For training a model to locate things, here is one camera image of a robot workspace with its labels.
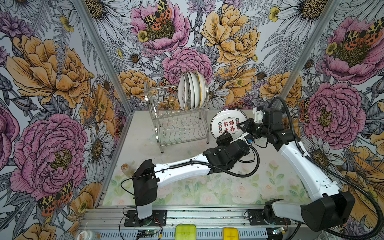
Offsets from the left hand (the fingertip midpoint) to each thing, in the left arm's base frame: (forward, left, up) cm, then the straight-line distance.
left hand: (224, 137), depth 75 cm
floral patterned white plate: (+11, -3, +1) cm, 11 cm away
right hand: (+4, -7, +1) cm, 8 cm away
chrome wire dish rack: (+11, +22, +5) cm, 25 cm away
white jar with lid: (-37, +59, -15) cm, 71 cm away
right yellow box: (-36, -1, -25) cm, 44 cm away
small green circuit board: (-35, +35, -25) cm, 56 cm away
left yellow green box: (-36, +19, -24) cm, 47 cm away
